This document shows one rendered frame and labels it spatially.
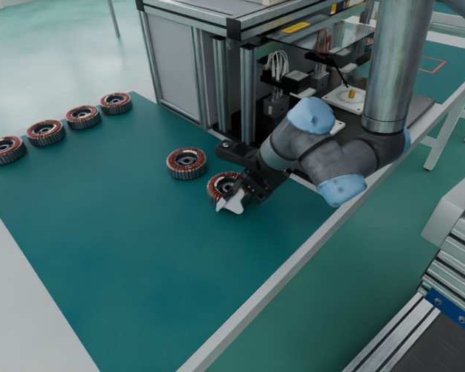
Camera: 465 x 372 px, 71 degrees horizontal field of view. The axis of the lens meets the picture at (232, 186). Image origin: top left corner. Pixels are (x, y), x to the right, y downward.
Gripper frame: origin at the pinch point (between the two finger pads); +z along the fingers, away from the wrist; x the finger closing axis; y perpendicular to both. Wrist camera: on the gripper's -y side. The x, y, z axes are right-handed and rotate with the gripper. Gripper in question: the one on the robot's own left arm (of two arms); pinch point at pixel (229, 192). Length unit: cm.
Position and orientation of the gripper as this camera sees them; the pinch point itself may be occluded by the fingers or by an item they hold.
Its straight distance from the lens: 83.9
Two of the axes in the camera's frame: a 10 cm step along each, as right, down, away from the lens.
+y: 7.5, 6.6, 0.0
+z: -4.1, 4.6, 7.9
